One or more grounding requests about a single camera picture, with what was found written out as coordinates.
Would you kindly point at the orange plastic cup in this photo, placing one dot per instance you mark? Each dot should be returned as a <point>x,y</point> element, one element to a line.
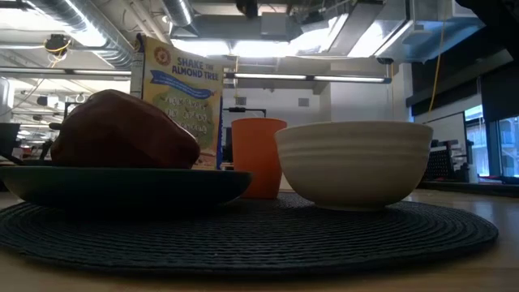
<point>255,154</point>

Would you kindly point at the dark red apple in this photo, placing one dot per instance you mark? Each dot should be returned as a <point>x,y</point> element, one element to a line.
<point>121,134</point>

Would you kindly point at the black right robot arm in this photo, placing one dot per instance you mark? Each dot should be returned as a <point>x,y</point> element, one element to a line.
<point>494,16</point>

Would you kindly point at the long ceiling light strip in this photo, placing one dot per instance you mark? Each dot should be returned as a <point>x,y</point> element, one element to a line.
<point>308,76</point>

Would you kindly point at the round dark woven placemat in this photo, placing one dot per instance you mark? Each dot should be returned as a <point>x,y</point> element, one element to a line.
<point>251,239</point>

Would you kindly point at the white ceramic bowl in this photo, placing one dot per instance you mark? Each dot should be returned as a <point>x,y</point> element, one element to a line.
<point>353,162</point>

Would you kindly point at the dark green plate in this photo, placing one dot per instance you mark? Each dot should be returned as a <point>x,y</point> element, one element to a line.
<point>121,188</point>

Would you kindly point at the black ceiling-mounted device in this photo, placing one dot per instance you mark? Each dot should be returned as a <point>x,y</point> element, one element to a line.
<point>57,42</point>

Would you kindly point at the black monitor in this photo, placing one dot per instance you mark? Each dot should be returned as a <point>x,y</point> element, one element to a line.
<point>8,138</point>

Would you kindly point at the wall security camera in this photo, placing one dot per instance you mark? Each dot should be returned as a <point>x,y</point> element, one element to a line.
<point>384,61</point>

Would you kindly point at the silver ceiling air duct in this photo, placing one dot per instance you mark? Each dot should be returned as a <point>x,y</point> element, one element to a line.
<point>178,10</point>

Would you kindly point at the large ribbed ceiling duct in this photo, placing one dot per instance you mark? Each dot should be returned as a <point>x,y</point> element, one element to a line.
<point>89,28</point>

